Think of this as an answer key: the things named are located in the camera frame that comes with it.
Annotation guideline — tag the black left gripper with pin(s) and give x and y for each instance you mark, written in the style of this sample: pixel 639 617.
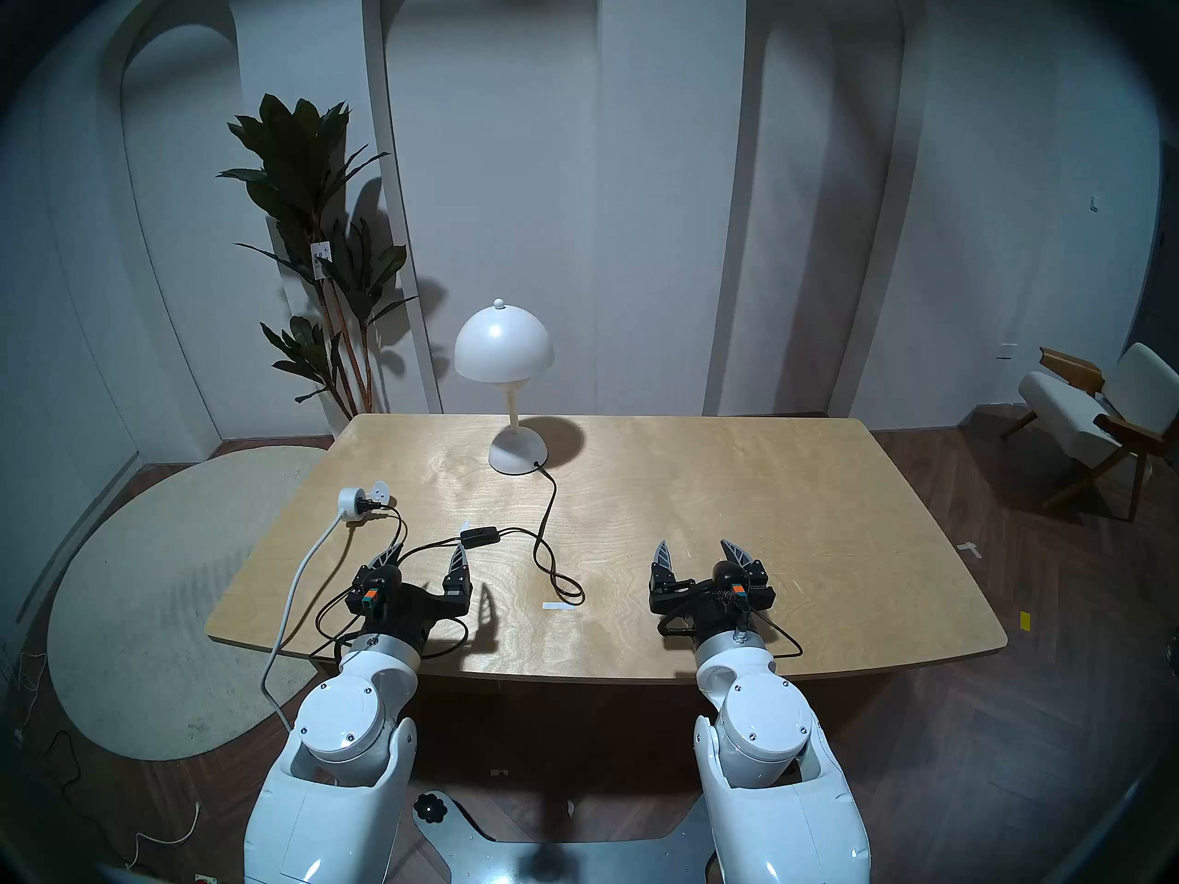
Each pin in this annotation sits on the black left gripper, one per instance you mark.
pixel 401 606

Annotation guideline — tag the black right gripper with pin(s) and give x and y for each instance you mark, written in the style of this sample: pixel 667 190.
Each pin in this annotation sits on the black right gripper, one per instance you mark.
pixel 709 606

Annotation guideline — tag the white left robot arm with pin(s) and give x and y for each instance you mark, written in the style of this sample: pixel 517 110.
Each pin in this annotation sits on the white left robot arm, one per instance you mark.
pixel 350 716

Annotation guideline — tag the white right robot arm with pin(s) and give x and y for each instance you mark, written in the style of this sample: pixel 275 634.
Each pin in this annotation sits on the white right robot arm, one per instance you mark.
pixel 764 726

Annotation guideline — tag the white mushroom table lamp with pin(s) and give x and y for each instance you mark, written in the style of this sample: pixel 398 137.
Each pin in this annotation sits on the white mushroom table lamp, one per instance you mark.
pixel 503 346

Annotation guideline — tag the black base knob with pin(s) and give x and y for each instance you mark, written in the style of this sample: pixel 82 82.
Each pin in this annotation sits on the black base knob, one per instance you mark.
pixel 429 808

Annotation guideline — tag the beige oval rug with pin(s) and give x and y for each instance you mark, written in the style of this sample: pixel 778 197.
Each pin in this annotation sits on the beige oval rug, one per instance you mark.
pixel 157 597

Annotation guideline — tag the white tag on plant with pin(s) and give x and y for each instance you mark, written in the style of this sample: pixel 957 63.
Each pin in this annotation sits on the white tag on plant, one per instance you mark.
pixel 321 258

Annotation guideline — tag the white cushioned wooden armchair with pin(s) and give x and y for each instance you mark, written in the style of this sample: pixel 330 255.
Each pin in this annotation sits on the white cushioned wooden armchair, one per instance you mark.
pixel 1073 417

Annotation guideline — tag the tall green potted plant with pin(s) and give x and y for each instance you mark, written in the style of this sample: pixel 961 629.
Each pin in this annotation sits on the tall green potted plant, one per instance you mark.
pixel 299 164

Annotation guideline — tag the grey metal robot base plate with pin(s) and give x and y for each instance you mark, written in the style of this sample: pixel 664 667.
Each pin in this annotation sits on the grey metal robot base plate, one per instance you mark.
pixel 571 862

